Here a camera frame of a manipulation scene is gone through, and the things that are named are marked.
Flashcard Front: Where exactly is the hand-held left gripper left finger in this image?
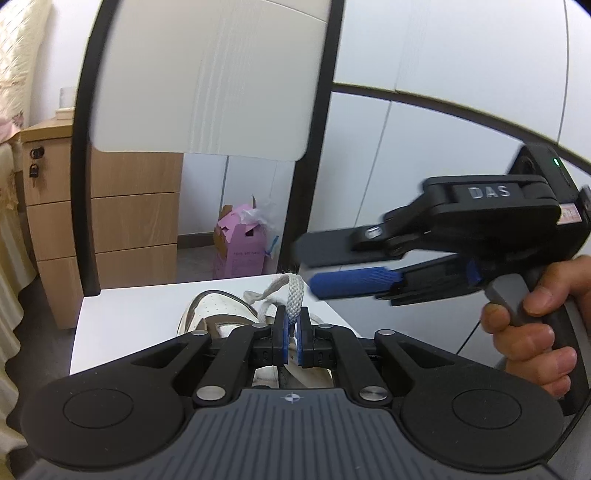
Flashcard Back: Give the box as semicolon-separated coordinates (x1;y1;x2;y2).
115;305;290;405

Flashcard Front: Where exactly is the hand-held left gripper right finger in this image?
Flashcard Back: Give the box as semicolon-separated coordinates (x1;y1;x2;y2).
298;307;467;405

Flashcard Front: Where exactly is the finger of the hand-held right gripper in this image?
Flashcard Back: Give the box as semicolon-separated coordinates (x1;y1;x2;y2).
292;223;419;269
308;255;468;308

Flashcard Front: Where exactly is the white shoelace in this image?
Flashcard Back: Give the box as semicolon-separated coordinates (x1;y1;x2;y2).
242;272;308;333

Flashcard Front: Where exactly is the white brown sneaker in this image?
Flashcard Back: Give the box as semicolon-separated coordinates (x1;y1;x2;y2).
178;290;345;391

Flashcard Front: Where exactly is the person's right hand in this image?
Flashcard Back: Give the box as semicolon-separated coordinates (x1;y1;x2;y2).
480;255;591;401

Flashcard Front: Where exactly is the pink cardboard box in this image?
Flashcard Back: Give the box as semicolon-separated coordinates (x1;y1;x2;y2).
212;196;280;280

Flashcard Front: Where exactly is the wooden nightstand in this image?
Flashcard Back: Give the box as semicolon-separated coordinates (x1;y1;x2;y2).
21;117;185;329

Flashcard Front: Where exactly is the white black chair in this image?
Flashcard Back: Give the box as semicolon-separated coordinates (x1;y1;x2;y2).
68;0;462;377

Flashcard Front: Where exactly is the bed with pink sheet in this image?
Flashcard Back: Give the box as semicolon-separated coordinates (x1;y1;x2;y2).
0;138;40;462

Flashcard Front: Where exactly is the cream quilted headboard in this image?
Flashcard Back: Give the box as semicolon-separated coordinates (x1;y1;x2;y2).
0;0;52;133

